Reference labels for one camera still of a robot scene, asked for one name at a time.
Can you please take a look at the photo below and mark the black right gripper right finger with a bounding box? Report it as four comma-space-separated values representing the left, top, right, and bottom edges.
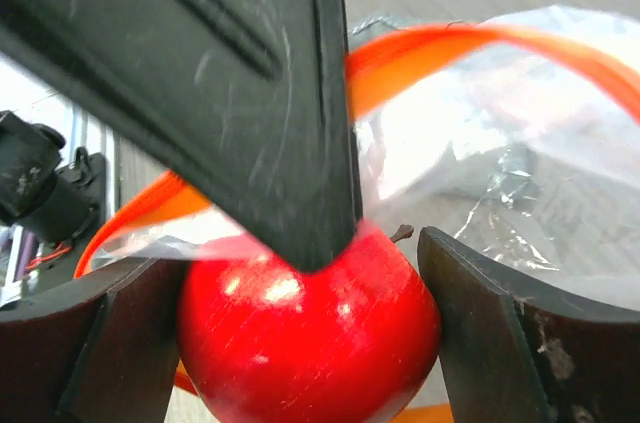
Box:
417, 227, 639, 422

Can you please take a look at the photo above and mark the red apple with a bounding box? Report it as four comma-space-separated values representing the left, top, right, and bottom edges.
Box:
177, 221, 440, 422

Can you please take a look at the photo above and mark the clear zip bag orange zipper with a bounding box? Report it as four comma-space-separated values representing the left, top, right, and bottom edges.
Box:
76, 6, 639, 422

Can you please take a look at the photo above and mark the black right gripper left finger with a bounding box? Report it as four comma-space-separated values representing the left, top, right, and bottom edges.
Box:
1, 258, 187, 422

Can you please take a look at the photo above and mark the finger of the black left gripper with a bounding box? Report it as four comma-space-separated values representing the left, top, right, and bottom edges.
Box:
1, 0, 362, 272

